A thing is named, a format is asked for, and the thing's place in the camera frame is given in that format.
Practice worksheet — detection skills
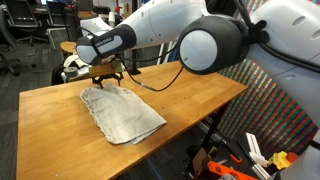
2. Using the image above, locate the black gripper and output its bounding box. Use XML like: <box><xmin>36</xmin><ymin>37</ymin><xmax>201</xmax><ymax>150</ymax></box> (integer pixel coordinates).
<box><xmin>91</xmin><ymin>72</ymin><xmax>124</xmax><ymax>89</ymax></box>

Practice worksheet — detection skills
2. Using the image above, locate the white towel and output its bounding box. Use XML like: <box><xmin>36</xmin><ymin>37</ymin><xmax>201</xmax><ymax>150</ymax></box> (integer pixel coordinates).
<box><xmin>80</xmin><ymin>83</ymin><xmax>167</xmax><ymax>144</ymax></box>

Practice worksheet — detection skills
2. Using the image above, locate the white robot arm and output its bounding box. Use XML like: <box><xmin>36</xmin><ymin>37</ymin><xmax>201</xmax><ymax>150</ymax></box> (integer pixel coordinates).
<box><xmin>76</xmin><ymin>0</ymin><xmax>320</xmax><ymax>126</ymax></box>

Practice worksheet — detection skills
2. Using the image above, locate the round wooden stool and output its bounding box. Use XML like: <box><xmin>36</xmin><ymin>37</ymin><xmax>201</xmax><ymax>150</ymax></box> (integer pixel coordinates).
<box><xmin>60</xmin><ymin>41</ymin><xmax>76</xmax><ymax>53</ymax></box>

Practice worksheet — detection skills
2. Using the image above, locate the black office chair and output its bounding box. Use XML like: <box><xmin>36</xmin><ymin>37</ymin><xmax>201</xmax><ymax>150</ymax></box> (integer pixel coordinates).
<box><xmin>4</xmin><ymin>0</ymin><xmax>48</xmax><ymax>46</ymax></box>

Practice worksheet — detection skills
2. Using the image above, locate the cardboard box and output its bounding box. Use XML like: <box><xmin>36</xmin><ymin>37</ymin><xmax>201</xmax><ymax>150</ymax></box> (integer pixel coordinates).
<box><xmin>192</xmin><ymin>146</ymin><xmax>217</xmax><ymax>171</ymax></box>

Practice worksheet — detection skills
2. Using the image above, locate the yellow green toy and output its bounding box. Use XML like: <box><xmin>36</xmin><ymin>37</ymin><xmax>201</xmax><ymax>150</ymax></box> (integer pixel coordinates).
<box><xmin>268</xmin><ymin>151</ymin><xmax>291</xmax><ymax>170</ymax></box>

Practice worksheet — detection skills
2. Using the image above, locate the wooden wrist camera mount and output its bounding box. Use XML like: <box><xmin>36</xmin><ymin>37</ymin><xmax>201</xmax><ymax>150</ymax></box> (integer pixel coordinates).
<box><xmin>89</xmin><ymin>63</ymin><xmax>123</xmax><ymax>77</ymax></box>

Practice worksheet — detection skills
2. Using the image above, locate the grey duct tape roll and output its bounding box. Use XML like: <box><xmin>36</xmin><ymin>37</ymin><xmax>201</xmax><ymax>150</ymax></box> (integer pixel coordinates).
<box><xmin>64</xmin><ymin>67</ymin><xmax>78</xmax><ymax>78</ymax></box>

